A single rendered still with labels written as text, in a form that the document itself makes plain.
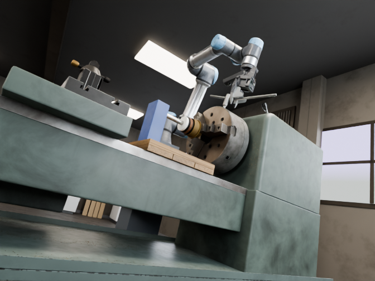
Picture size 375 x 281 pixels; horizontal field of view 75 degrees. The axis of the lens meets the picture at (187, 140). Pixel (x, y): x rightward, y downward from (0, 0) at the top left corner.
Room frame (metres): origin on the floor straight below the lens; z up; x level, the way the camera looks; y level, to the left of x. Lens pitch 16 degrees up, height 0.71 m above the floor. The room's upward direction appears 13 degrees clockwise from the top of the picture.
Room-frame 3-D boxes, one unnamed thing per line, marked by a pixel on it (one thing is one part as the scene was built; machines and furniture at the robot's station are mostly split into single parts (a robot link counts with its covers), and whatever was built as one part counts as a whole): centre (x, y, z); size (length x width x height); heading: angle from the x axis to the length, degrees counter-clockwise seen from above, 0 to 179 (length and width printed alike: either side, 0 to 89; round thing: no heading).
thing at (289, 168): (1.40, -0.44, 1.06); 0.59 x 0.48 x 0.39; 125
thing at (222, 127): (1.03, -0.12, 1.09); 0.12 x 0.11 x 0.05; 35
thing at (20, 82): (0.79, 0.44, 0.89); 0.53 x 0.30 x 0.06; 35
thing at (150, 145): (0.99, 0.10, 0.88); 0.36 x 0.30 x 0.04; 35
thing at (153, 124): (0.95, 0.15, 1.00); 0.08 x 0.06 x 0.23; 35
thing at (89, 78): (0.85, 0.42, 1.07); 0.07 x 0.07 x 0.10; 35
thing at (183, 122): (1.00, 0.08, 1.08); 0.13 x 0.07 x 0.07; 125
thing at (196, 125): (1.06, -0.01, 1.08); 0.09 x 0.09 x 0.09; 35
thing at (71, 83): (0.80, 0.39, 0.95); 0.43 x 0.18 x 0.04; 35
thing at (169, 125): (1.58, 0.17, 1.27); 0.13 x 0.12 x 0.14; 115
